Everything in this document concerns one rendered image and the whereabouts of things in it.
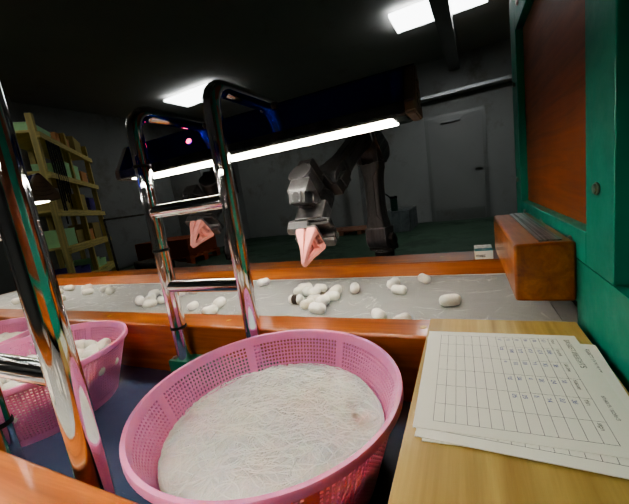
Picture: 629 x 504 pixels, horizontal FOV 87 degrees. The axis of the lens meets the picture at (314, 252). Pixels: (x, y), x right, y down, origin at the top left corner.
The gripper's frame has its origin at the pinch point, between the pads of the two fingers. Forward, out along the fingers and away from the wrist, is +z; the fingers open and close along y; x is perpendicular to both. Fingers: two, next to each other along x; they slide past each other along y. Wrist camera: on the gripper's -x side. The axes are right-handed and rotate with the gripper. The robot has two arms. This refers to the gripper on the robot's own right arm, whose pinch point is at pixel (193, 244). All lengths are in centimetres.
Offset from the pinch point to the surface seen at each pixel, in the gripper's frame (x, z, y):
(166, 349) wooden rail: -10.7, 35.5, 22.5
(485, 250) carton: 9, 2, 76
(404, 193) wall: 458, -528, -48
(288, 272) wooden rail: 10.0, 4.4, 28.5
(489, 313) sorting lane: -3, 23, 75
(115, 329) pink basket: -14.5, 33.8, 11.6
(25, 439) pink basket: -21, 53, 17
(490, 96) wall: 330, -626, 131
